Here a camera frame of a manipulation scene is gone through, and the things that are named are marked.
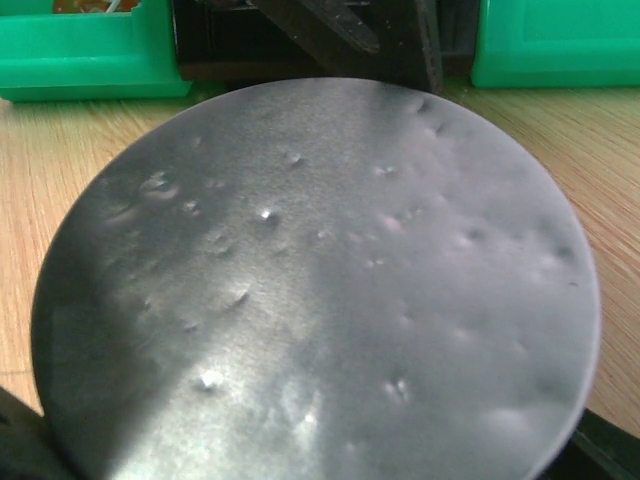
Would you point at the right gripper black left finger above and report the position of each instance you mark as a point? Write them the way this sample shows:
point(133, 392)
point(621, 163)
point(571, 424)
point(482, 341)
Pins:
point(25, 449)

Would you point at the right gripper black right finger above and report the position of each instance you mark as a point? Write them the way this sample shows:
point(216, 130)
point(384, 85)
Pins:
point(597, 450)

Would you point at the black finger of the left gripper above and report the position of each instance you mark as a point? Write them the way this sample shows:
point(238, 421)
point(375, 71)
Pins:
point(409, 41)
point(335, 37)

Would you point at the green bin with gummy candies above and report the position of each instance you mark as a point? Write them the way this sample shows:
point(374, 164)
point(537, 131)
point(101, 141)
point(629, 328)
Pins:
point(557, 43)

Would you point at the black bin with lollipops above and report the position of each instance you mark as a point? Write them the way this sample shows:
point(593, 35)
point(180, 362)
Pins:
point(234, 41)

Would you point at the silver metal jar lid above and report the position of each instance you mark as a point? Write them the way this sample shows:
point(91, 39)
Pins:
point(317, 279)

